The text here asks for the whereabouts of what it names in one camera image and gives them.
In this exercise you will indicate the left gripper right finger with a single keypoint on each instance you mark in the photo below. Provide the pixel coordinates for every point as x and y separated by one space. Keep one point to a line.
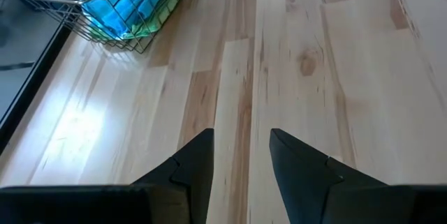
314 189

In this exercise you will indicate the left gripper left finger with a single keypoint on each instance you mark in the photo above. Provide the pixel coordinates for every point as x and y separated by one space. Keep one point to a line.
181 189

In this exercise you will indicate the light blue microfiber towel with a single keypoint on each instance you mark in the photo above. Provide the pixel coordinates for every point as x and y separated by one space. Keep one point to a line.
104 11

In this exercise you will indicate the green microfiber towel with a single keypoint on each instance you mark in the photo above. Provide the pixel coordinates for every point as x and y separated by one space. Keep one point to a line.
145 32

